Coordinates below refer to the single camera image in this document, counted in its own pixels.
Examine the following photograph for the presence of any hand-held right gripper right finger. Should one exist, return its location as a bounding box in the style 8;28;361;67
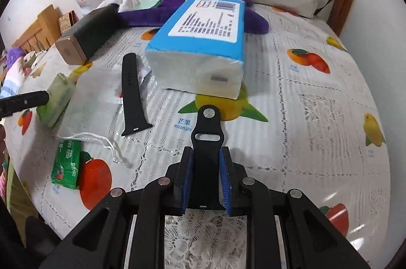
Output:
219;147;371;269

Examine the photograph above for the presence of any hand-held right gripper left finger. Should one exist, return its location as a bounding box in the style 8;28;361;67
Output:
38;147;195;269

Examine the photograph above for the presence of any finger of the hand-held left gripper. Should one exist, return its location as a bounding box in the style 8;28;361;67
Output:
0;90;50;118

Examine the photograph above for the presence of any light green wipes pack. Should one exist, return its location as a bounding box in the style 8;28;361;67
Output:
36;72;77;129

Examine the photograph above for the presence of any black watch strap with pin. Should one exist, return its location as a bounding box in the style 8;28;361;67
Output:
190;104;227;211

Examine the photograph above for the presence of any translucent drawstring bag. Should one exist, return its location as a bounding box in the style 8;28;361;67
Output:
59;64;156;168

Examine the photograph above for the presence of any green sachet packet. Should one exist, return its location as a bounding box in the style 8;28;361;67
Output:
51;140;82;190

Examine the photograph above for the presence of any black watch strap with holes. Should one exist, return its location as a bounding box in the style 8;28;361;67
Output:
121;53;153;137

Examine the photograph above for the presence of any blue tissue pack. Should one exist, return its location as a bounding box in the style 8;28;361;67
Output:
144;0;246;101

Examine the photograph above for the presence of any purple towel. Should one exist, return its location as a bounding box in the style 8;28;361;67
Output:
117;0;270;35

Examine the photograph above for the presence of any mint green cloth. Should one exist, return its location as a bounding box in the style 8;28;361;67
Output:
135;0;163;10

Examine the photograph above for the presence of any purple fluffy toy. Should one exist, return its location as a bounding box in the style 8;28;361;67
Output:
4;47;24;68

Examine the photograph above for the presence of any wooden headboard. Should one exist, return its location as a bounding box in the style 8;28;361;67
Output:
12;4;62;54

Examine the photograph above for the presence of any dark green box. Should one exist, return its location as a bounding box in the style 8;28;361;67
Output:
55;5;121;65

